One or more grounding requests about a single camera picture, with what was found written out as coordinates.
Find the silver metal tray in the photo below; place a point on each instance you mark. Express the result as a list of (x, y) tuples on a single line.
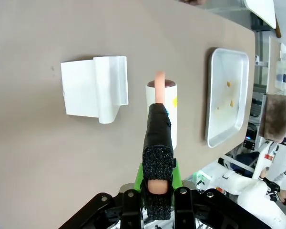
[(228, 119)]

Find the large orange crumb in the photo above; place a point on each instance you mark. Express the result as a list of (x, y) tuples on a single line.
[(231, 103)]

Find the medium orange crumb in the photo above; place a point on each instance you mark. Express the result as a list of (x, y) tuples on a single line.
[(228, 84)]

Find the brown towel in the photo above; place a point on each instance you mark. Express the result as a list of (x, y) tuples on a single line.
[(274, 117)]

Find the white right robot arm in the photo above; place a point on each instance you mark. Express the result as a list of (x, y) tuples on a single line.
[(243, 193)]

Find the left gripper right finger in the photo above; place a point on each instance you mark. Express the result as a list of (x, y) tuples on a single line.
[(184, 207)]

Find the large white table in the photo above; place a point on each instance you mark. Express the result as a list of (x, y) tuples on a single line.
[(262, 12)]

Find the white lint roller holder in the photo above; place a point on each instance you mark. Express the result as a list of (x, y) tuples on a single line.
[(81, 90)]

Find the person's left hand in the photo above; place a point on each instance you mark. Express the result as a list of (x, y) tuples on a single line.
[(193, 1)]

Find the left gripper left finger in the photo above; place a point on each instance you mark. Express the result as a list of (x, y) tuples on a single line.
[(131, 207)]

